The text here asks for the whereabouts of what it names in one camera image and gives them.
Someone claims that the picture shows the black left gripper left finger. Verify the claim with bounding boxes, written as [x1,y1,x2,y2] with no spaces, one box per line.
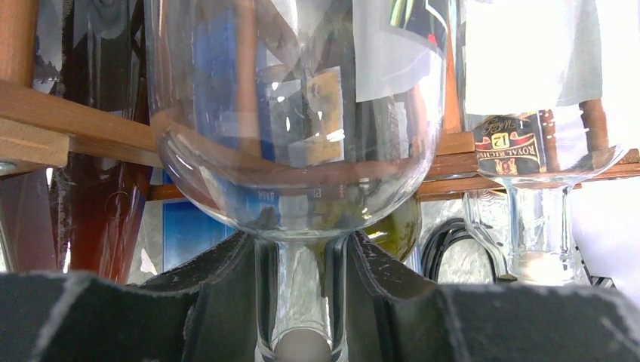
[1,232,257,361]

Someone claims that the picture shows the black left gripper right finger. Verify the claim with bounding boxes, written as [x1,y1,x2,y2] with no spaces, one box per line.
[346,232,639,361]

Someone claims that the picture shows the round clear glass bottle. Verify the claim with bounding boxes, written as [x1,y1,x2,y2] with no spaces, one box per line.
[144,1,449,361]

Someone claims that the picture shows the clear white labelled bottle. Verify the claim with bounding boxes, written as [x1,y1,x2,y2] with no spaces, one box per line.
[460,1,639,286]

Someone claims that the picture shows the dark red wine bottle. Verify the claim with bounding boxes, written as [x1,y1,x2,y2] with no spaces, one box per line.
[49,1,152,283]

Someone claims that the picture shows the black labelled whisky bottle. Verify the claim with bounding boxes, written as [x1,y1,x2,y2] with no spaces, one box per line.
[472,112,546,177]

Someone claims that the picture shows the blue labelled clear bottle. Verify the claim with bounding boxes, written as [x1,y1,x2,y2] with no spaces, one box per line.
[162,10,281,273]

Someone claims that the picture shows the brown wooden wine rack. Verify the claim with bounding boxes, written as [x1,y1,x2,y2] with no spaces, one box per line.
[1,1,639,201]

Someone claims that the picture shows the green wine bottle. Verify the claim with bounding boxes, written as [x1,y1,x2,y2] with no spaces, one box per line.
[335,1,451,259]

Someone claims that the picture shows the coiled black cable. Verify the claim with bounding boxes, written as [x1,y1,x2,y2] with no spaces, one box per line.
[420,217,616,290]

